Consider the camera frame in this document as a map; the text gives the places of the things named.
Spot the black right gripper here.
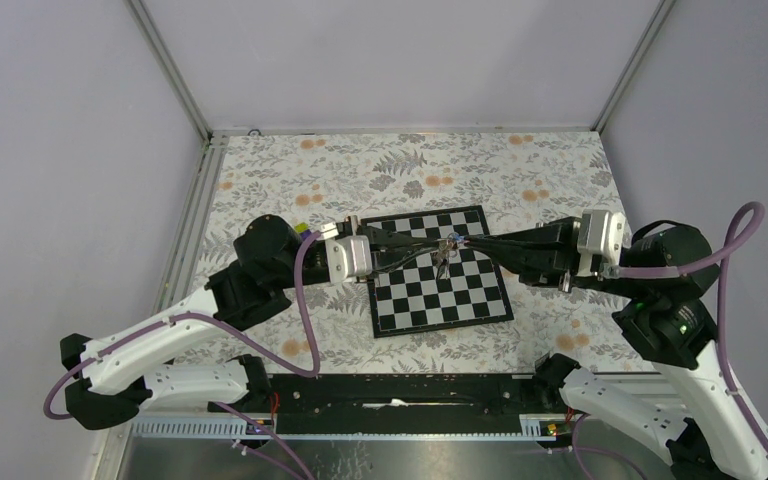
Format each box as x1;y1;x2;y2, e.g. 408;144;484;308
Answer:
460;210;646;295

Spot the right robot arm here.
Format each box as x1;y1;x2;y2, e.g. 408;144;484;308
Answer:
464;205;768;479

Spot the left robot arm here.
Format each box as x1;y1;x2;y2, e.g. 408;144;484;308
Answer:
54;215;448;430

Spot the floral table cloth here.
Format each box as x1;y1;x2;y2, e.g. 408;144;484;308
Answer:
191;132;648;373

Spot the black white chessboard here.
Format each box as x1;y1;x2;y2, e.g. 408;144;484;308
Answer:
362;205;514;338

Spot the purple green toy brick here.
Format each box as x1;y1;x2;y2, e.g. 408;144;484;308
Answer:
294;223;311;236

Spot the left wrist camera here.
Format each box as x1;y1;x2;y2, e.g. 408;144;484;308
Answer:
319;222;373;284

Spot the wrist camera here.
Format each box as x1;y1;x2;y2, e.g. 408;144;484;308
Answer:
575;209;626;277
319;222;373;284

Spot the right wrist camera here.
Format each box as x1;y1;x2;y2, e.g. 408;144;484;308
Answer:
575;209;626;277

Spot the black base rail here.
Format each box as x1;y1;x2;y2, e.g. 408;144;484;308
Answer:
230;373;578;435

